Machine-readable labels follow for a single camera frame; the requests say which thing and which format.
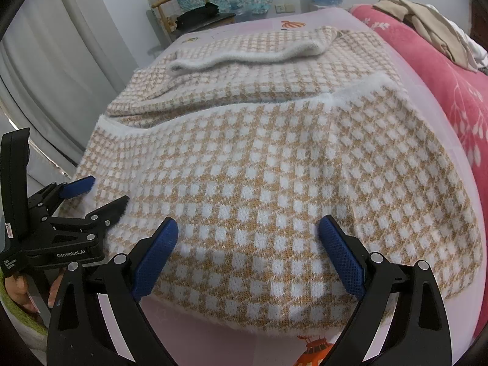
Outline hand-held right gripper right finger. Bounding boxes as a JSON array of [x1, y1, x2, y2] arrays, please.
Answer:
[[318, 215, 452, 366]]

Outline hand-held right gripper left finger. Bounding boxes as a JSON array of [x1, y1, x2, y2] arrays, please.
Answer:
[[46, 217, 179, 366]]

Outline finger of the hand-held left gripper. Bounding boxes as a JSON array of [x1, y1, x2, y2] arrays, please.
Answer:
[[49, 195, 130, 237], [27, 175, 97, 208]]

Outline beige white checked knit coat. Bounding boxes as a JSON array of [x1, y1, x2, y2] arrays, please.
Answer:
[[61, 26, 483, 338]]

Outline pile of beige clothes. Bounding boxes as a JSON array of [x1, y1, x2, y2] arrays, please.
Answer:
[[373, 0, 488, 73]]

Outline person's left hand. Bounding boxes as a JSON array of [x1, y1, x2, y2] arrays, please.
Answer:
[[5, 270, 66, 313]]

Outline white curtains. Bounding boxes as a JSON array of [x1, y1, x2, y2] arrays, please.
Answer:
[[0, 0, 161, 184]]

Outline wooden chair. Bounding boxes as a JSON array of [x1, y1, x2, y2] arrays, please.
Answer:
[[147, 0, 237, 44]]

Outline black bag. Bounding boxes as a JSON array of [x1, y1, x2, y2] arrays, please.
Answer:
[[176, 2, 220, 27]]

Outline pink floral blanket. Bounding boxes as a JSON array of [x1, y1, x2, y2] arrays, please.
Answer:
[[350, 4, 488, 184]]

